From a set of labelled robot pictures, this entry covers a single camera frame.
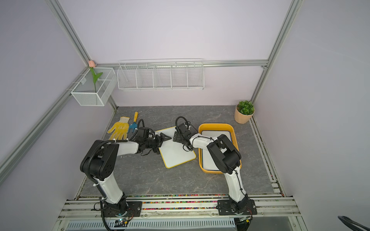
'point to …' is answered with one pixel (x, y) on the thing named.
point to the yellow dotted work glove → (120, 130)
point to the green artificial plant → (245, 107)
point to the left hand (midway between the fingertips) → (170, 143)
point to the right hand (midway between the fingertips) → (178, 137)
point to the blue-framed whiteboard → (208, 163)
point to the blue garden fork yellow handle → (134, 125)
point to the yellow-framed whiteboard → (173, 153)
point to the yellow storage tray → (216, 127)
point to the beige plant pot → (241, 118)
